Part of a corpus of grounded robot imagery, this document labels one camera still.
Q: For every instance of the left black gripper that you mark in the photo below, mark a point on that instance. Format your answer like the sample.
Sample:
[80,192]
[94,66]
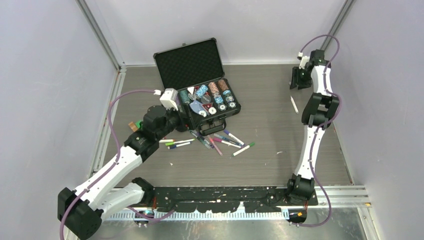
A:
[186,119]

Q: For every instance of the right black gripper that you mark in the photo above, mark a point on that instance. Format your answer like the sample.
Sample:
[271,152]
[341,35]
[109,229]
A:
[296,80]

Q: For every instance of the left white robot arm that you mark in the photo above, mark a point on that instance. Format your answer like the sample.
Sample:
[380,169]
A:
[83,209]

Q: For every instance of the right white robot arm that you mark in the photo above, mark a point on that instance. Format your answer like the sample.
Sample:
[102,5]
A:
[313,71]

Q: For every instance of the dark green marker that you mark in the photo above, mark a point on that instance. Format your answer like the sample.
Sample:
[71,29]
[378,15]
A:
[194,133]

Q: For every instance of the dark purple marker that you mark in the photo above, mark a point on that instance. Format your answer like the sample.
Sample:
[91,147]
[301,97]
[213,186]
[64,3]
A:
[204,139]

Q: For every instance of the black poker chip case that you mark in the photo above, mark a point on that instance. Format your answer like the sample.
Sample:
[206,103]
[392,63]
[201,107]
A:
[196,71]

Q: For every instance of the pink marker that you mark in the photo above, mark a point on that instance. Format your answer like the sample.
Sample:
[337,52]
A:
[214,145]

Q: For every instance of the magenta cap white marker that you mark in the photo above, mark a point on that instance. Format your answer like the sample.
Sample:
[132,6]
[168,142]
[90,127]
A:
[226,142]

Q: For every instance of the purple cap white marker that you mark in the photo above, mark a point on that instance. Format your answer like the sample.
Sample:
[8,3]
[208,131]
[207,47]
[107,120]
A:
[234,137]

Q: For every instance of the green toy block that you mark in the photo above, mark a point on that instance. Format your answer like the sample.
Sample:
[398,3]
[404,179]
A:
[139,124]

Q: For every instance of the light blue marker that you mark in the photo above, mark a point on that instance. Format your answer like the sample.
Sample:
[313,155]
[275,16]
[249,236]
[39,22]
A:
[225,138]

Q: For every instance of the brown wooden block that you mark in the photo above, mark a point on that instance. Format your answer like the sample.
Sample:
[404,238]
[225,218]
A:
[133,126]

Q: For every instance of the green cap white marker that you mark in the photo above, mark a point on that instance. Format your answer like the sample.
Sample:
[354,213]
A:
[243,149]

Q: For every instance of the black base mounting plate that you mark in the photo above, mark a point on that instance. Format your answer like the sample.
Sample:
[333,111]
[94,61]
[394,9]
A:
[221,199]

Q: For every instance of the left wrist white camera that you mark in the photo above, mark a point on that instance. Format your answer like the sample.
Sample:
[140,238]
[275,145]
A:
[169,98]

